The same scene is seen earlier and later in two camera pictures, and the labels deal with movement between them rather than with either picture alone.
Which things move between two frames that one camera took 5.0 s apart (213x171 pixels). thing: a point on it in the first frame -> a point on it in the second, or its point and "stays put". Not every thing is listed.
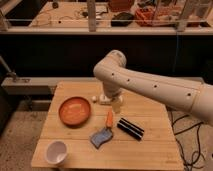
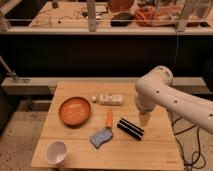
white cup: (56, 152) stays put
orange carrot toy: (109, 119) stays put
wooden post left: (92, 23) stays put
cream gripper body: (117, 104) -> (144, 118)
